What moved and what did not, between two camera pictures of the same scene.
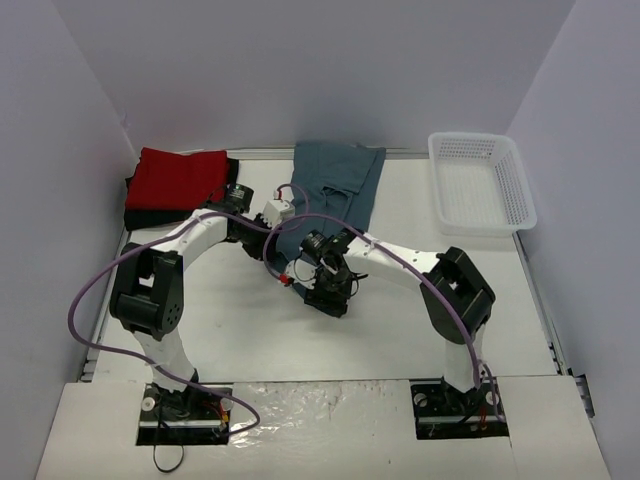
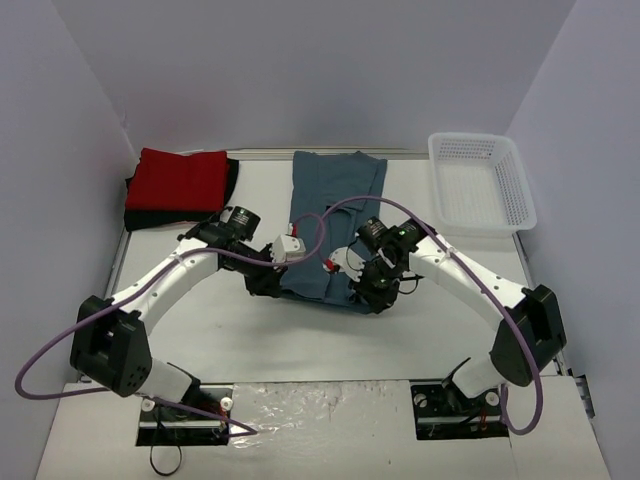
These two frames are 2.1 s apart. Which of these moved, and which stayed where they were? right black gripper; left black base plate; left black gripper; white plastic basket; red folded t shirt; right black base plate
Moved: left black gripper; right black gripper
Stayed: right black base plate; red folded t shirt; left black base plate; white plastic basket
